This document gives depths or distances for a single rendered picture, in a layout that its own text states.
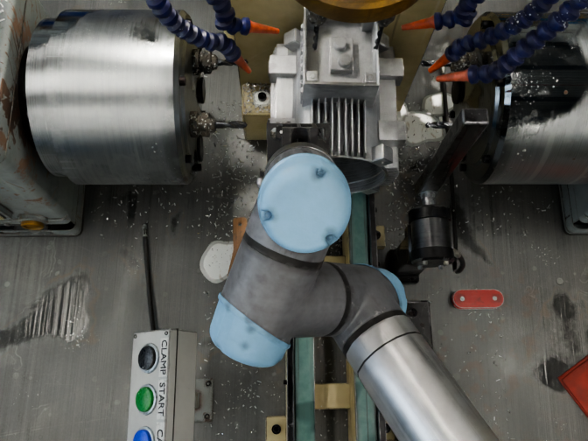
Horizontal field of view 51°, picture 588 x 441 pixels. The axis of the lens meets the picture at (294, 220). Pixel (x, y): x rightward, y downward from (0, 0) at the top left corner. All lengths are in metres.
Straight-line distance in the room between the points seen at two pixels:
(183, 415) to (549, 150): 0.59
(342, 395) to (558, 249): 0.47
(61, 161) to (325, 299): 0.46
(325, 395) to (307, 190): 0.59
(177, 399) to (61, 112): 0.39
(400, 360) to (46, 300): 0.72
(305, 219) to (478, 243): 0.70
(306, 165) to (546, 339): 0.76
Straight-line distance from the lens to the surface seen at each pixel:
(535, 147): 0.89
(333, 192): 0.49
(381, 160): 0.86
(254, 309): 0.53
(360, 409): 0.96
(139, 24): 0.88
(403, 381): 0.59
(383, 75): 0.92
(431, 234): 0.88
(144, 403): 0.81
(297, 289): 0.53
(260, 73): 1.07
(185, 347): 0.81
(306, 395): 0.95
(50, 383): 1.13
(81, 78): 0.85
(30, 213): 1.08
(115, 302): 1.12
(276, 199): 0.49
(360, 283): 0.62
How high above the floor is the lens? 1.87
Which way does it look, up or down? 73 degrees down
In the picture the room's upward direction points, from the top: 5 degrees clockwise
